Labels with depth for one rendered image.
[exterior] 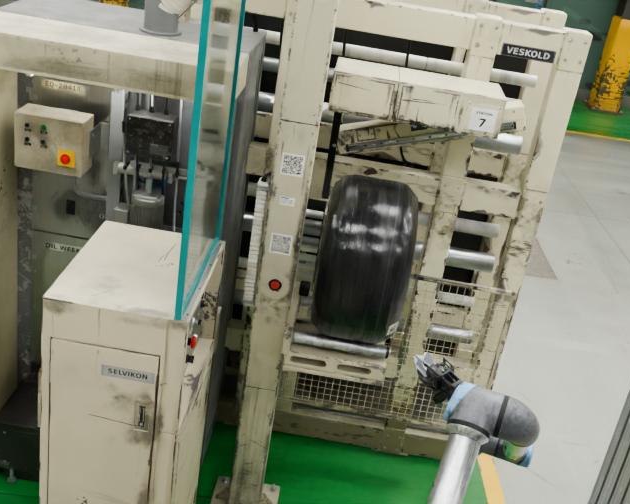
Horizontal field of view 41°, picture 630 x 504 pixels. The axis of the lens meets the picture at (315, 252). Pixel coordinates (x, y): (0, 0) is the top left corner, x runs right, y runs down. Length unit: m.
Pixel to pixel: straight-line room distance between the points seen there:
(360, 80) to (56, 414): 1.47
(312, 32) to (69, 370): 1.24
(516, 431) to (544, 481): 1.87
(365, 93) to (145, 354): 1.22
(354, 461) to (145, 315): 1.87
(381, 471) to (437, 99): 1.76
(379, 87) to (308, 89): 0.35
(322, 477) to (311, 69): 1.88
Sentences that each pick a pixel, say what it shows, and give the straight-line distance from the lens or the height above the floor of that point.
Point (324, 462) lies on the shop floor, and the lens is 3.89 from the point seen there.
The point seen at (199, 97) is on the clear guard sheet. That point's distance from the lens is 2.03.
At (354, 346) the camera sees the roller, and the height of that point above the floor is 0.91.
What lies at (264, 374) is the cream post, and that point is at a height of 0.69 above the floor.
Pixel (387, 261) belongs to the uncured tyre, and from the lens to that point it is 2.69.
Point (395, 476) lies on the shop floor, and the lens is 3.91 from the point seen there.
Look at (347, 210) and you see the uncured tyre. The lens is 2.73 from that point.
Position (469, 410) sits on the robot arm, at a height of 1.18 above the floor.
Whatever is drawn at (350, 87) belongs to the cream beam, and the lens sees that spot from 2.96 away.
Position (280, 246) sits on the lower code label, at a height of 1.21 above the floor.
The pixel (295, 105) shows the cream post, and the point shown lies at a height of 1.71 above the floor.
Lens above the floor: 2.42
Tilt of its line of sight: 25 degrees down
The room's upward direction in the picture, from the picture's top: 9 degrees clockwise
